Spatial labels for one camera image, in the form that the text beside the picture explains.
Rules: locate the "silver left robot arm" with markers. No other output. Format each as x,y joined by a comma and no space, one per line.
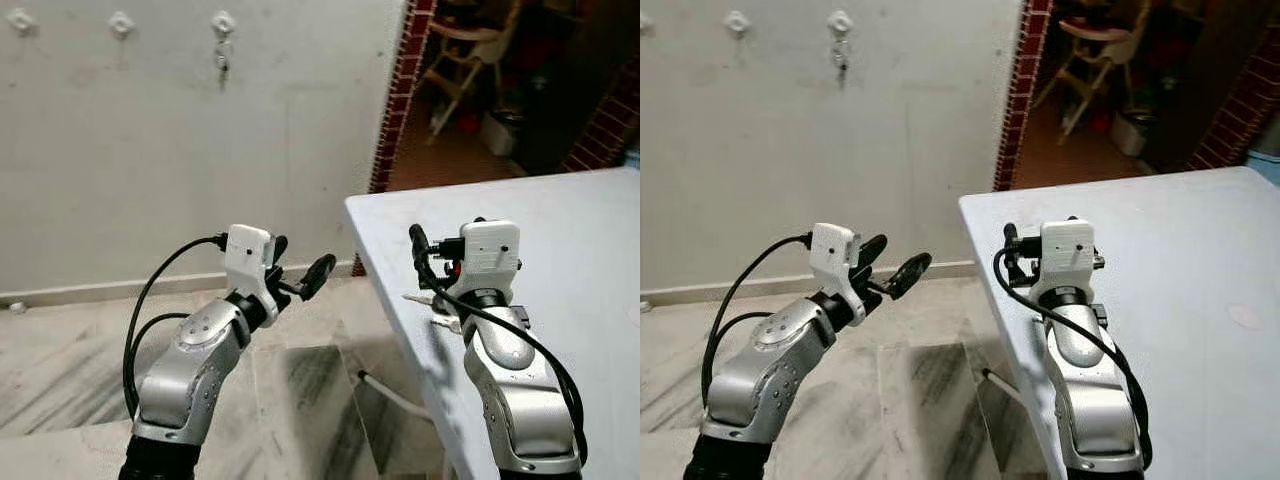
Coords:
190,365
760,365

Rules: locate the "light blue container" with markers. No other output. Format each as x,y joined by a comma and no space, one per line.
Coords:
633,158
1266,160

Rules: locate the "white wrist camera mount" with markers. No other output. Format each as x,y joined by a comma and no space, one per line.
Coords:
832,255
248,255
1068,250
488,250

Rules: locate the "red brick low wall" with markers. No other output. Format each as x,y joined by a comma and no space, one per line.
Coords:
605,125
1235,115

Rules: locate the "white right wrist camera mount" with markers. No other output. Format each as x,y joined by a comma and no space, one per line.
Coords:
1068,250
488,250

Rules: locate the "small grey bin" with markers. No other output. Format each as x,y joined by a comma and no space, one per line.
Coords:
1132,132
502,132

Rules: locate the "red brick door pillar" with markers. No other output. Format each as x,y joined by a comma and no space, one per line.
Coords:
405,80
1028,80

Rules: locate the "white table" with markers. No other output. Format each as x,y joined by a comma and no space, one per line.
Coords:
1190,270
560,260

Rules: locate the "wooden high chair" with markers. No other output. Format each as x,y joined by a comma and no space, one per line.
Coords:
470,45
1090,45

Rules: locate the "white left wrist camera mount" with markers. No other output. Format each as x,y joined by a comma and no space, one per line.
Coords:
248,255
832,255

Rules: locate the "white table leg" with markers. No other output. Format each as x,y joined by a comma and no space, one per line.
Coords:
1000,385
392,392

